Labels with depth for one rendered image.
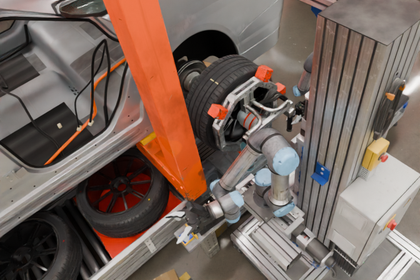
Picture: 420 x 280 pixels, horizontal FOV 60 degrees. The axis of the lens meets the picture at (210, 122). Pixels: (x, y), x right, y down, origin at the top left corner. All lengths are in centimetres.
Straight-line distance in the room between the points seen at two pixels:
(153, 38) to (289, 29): 323
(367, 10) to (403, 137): 245
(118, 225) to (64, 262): 40
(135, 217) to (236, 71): 119
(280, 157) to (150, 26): 75
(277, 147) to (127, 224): 141
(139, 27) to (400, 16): 92
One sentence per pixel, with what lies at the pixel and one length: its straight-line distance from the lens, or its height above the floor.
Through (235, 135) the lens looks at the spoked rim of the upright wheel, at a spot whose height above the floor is 62.
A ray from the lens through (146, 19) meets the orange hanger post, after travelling 152.
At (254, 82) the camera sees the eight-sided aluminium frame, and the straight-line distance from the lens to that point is 234.
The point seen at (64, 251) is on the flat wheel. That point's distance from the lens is 272.
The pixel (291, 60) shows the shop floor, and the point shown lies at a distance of 421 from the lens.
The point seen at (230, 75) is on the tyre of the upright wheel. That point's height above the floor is 118.
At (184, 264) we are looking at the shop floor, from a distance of 295.
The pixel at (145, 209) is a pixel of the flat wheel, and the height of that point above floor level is 50.
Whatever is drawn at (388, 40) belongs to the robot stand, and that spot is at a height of 203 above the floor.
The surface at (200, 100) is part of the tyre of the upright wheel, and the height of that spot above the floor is 108.
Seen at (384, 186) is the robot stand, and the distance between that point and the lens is 182.
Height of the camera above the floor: 274
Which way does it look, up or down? 49 degrees down
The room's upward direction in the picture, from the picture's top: 11 degrees counter-clockwise
